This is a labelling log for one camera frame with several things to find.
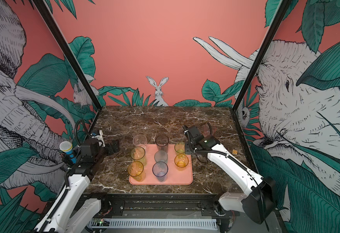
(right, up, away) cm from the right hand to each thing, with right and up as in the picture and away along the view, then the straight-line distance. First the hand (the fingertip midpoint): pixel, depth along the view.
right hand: (188, 146), depth 79 cm
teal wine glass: (-16, -8, +10) cm, 20 cm away
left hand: (-44, +3, +1) cm, 44 cm away
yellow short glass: (-3, -12, +11) cm, 16 cm away
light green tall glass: (-29, -5, +3) cm, 29 cm away
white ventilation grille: (+1, -37, -9) cm, 38 cm away
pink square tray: (-7, -19, +5) cm, 21 cm away
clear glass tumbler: (-31, +1, +17) cm, 35 cm away
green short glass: (-4, -4, +16) cm, 17 cm away
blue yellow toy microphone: (-61, +1, -9) cm, 62 cm away
